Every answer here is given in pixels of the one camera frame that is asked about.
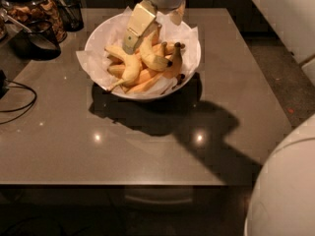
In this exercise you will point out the curved yellow banana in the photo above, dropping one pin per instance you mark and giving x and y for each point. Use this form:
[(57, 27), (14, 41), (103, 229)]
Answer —
[(148, 56)]

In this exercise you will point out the black mesh pen cup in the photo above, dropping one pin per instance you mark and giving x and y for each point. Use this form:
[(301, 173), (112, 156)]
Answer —
[(70, 13)]

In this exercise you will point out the right yellow banana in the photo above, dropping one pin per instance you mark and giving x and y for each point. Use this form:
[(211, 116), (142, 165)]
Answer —
[(176, 58)]

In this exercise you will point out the middle orange yellow banana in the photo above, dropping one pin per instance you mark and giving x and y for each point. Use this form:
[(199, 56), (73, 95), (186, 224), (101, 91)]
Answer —
[(117, 70)]

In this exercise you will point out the white bowl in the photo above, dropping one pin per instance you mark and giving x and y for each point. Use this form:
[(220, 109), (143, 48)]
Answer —
[(190, 72)]

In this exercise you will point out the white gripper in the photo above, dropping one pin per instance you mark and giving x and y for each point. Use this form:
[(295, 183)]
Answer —
[(143, 21)]

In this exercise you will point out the bottom front yellow banana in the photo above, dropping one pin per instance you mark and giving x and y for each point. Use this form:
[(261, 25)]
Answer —
[(145, 86)]

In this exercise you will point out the left yellow banana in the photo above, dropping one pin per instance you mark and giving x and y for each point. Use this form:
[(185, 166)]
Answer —
[(132, 67)]

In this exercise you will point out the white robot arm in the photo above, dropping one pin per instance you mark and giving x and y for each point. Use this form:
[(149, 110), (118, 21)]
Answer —
[(250, 120)]

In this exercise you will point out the black mesh basket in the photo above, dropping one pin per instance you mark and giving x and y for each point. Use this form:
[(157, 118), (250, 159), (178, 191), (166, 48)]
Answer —
[(39, 44)]

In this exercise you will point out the glass snack jar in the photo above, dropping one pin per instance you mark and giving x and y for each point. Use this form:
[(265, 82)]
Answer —
[(28, 11)]

